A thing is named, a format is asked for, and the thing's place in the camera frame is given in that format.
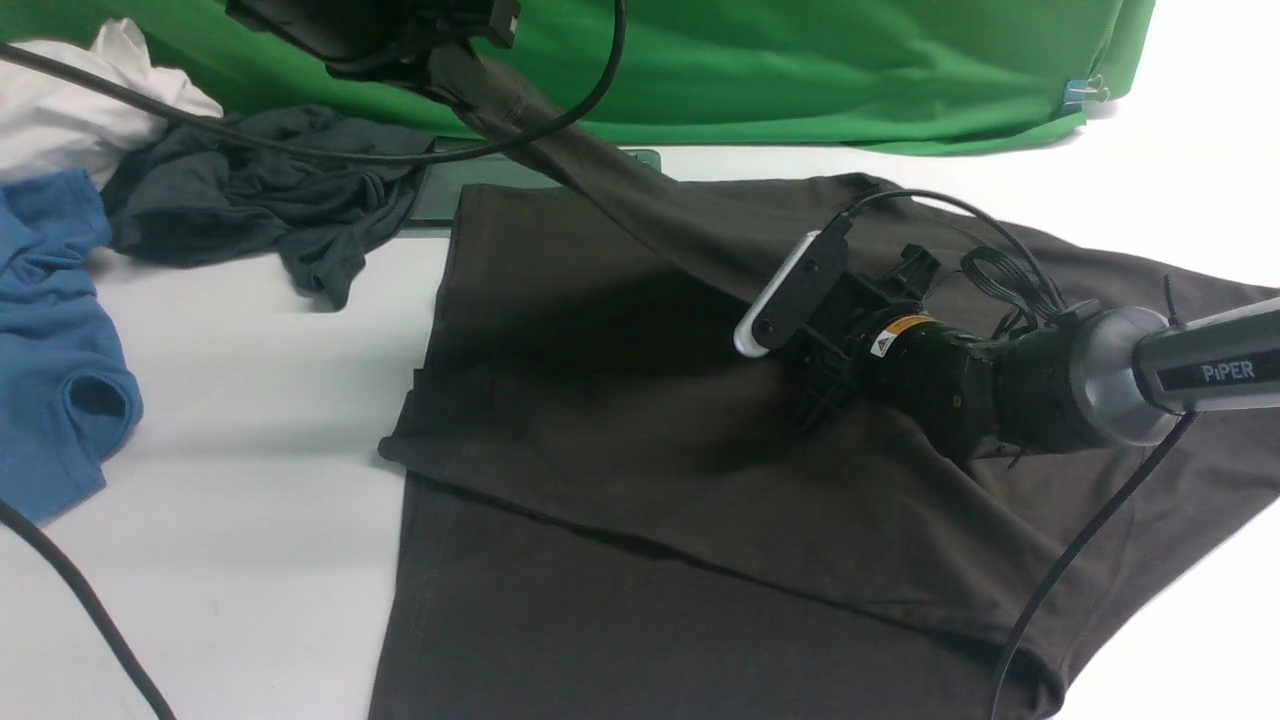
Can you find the white crumpled shirt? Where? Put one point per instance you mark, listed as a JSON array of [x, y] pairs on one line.
[[48, 125]]

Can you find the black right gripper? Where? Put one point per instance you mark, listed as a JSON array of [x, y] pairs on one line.
[[874, 341]]

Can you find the green backdrop cloth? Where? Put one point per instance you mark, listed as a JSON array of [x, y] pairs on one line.
[[916, 77]]

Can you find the blue binder clip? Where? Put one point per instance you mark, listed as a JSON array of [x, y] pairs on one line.
[[1082, 93]]

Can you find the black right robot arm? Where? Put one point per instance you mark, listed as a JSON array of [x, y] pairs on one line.
[[1052, 380]]

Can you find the blue crumpled shirt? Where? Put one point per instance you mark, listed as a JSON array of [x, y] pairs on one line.
[[68, 400]]

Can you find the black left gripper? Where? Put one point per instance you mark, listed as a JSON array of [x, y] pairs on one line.
[[379, 40]]

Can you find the dark teal crumpled shirt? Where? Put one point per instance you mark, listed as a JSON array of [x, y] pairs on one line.
[[193, 199]]

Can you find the dark gray long-sleeve shirt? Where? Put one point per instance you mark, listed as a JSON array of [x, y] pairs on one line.
[[610, 514]]

